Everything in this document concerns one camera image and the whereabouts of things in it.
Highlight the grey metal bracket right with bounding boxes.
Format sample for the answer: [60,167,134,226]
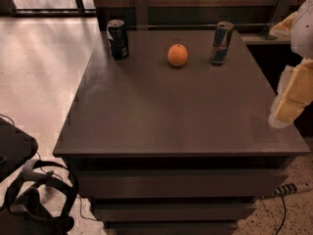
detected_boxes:
[263,0,291,40]

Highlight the striped cable sleeve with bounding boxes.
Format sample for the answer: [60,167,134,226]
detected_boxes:
[265,182,313,199]

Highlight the black VR headset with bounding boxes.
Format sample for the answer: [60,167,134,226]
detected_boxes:
[4,160,79,235]

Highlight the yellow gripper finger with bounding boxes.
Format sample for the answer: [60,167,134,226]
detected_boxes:
[269,12,297,38]
[268,58,313,128]

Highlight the redbull can blue silver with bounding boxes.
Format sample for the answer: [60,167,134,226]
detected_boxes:
[209,22,234,66]

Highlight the dark grey drawer cabinet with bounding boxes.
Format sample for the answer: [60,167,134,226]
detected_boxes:
[54,30,308,235]

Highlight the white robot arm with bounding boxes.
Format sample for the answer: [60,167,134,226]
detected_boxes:
[268,0,313,128]

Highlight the thin headset cable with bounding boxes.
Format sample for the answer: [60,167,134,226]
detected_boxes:
[34,151,98,221]

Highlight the black chair seat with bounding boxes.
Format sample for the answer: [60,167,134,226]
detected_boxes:
[0,118,38,182]

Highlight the grey metal bracket left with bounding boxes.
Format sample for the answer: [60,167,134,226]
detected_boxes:
[134,0,149,30]

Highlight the black floor cable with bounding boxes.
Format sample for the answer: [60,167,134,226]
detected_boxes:
[274,194,288,235]

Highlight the orange fruit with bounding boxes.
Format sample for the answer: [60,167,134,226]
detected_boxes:
[167,44,188,68]

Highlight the dark soda can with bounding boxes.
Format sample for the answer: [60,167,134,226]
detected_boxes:
[107,20,128,60]

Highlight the grey metal bracket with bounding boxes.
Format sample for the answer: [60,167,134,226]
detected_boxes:
[263,0,291,40]
[134,0,149,30]

